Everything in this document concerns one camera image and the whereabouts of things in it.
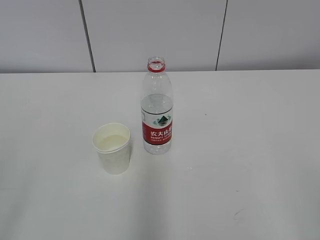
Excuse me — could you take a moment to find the clear Nongfu Spring water bottle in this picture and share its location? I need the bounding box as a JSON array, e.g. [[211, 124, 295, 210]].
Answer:
[[140, 56, 174, 155]]

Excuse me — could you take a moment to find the white paper cup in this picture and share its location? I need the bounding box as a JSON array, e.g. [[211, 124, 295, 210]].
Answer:
[[92, 122, 132, 175]]

